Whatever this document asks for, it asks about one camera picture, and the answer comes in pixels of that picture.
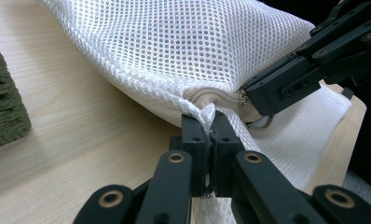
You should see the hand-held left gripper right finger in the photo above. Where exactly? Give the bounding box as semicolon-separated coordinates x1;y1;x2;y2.
210;110;247;199

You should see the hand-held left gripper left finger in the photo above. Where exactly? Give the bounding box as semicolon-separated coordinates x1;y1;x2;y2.
169;113;213;199

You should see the white mesh laundry bag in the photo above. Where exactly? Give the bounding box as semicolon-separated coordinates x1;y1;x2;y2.
37;0;354;224

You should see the green woven basket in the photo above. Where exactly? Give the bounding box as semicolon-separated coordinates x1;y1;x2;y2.
0;26;33;152

